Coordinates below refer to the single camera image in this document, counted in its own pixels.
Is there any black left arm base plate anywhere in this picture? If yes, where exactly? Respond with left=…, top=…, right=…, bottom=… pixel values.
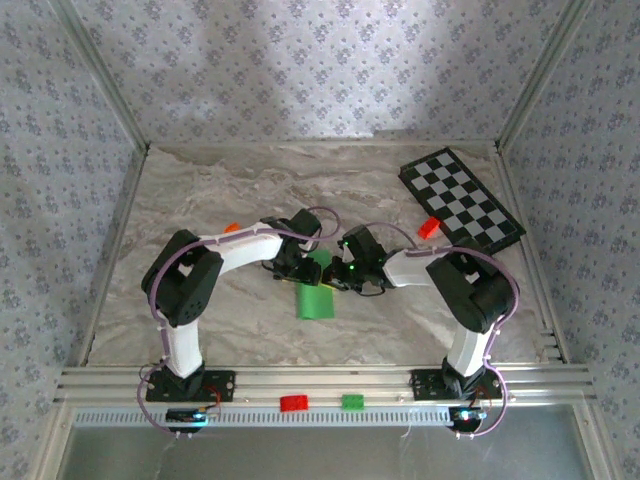
left=145, top=369, right=237, bottom=403

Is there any aluminium frame post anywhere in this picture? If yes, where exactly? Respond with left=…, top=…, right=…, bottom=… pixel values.
left=494, top=0, right=599, bottom=154
left=49, top=0, right=151, bottom=154

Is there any aluminium mounting rail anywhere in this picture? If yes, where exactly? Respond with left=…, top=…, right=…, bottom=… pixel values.
left=53, top=364, right=596, bottom=404

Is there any grey slotted cable duct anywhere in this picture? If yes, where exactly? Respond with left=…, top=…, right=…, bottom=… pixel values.
left=72, top=405, right=454, bottom=429

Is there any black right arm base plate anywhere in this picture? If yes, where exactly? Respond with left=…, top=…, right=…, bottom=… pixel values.
left=410, top=368, right=503, bottom=401

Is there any green paper sheet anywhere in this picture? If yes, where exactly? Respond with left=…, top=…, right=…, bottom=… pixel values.
left=295, top=249, right=335, bottom=321

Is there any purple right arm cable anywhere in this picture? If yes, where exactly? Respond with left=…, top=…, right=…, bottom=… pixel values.
left=368, top=221, right=521, bottom=439

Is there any aluminium table edge rail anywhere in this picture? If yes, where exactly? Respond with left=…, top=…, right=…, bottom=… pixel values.
left=144, top=138, right=501, bottom=150
left=64, top=144, right=150, bottom=369
left=492, top=142, right=572, bottom=365

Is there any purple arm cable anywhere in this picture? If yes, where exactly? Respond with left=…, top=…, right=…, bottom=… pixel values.
left=368, top=221, right=521, bottom=439
left=137, top=206, right=343, bottom=437

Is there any black and white chessboard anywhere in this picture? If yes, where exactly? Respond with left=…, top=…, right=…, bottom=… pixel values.
left=398, top=146, right=527, bottom=256

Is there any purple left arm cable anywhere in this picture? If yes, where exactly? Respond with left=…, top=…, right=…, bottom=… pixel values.
left=137, top=206, right=343, bottom=437

